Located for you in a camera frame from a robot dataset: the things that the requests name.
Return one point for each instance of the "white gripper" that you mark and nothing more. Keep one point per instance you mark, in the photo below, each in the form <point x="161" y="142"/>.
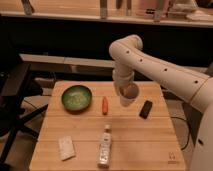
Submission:
<point x="121" y="81"/>

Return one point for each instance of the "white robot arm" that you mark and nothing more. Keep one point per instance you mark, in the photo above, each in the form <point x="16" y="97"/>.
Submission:
<point x="193" y="87"/>

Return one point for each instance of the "green ceramic bowl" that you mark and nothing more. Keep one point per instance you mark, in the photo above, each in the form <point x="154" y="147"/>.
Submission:
<point x="76" y="98"/>

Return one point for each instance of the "orange carrot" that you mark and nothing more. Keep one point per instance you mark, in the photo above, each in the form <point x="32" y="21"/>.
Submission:
<point x="104" y="106"/>

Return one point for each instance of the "black rectangular device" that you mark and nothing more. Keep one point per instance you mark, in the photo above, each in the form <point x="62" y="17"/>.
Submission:
<point x="145" y="110"/>

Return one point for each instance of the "clear plastic bottle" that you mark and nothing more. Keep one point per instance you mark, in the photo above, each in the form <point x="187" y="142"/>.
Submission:
<point x="105" y="147"/>

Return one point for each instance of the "wooden shelf ledge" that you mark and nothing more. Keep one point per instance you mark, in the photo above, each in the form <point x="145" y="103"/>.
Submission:
<point x="158" y="12"/>

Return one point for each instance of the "black office chair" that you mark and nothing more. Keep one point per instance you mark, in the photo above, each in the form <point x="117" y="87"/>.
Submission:
<point x="16" y="83"/>

